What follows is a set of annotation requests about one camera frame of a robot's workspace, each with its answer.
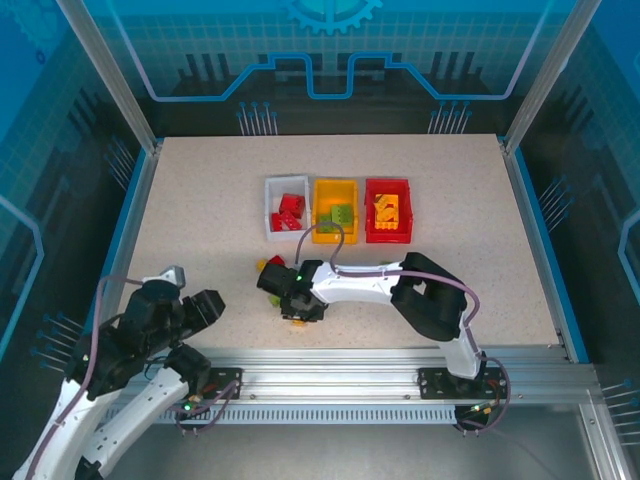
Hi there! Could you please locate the aluminium side rail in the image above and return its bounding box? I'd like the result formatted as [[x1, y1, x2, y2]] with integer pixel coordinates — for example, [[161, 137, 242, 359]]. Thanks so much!
[[82, 139, 165, 364]]

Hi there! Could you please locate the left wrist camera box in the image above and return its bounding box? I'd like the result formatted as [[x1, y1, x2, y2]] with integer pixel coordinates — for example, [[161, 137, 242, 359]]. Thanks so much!
[[158, 264, 187, 290]]

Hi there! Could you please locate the aluminium frame post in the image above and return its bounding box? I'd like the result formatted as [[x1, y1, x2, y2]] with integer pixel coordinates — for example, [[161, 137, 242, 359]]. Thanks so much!
[[502, 0, 599, 156], [55, 0, 164, 154]]

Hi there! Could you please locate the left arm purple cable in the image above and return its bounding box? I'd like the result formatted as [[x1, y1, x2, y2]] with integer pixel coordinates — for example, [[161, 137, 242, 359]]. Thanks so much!
[[22, 274, 244, 480]]

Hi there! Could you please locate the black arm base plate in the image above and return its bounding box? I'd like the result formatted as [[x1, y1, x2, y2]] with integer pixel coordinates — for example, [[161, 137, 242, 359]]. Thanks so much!
[[199, 367, 245, 400], [417, 367, 510, 400]]

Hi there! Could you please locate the blue table edge strip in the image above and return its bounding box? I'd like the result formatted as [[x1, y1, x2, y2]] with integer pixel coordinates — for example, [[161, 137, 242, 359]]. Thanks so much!
[[73, 148, 151, 365], [509, 148, 590, 365]]

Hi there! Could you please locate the white slotted cable duct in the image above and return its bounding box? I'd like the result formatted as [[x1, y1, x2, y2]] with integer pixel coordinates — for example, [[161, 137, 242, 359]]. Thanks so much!
[[107, 405, 459, 426]]

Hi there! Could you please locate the white plastic bin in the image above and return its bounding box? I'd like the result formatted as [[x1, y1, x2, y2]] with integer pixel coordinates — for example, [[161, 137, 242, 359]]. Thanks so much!
[[263, 173, 310, 244]]

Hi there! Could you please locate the steel sheet panel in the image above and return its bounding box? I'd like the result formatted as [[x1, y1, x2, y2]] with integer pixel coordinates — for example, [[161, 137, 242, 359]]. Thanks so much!
[[62, 423, 601, 480]]

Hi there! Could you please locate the aluminium front rail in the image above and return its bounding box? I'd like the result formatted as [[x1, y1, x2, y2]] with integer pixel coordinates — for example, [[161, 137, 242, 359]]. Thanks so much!
[[62, 348, 599, 407]]

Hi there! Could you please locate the red plastic bin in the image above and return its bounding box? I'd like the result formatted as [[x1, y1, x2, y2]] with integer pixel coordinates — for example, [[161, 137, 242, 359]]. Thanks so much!
[[364, 177, 416, 245]]

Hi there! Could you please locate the yellow plastic bin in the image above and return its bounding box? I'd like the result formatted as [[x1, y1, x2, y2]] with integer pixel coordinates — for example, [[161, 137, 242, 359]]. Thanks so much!
[[310, 178, 361, 246]]

